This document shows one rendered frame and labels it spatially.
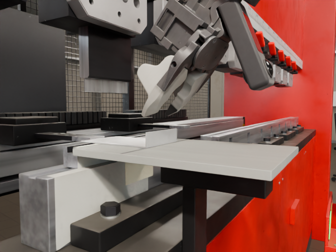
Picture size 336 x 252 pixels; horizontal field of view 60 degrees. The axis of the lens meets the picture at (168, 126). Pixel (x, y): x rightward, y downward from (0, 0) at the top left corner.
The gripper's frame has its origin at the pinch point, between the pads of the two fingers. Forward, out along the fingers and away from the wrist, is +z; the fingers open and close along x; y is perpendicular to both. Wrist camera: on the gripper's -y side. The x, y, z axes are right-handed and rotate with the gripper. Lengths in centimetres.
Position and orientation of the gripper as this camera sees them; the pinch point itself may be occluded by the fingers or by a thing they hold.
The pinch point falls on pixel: (163, 112)
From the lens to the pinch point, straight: 43.5
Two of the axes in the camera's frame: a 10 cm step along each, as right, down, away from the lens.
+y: -6.6, -6.7, 3.5
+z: -5.5, 7.4, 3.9
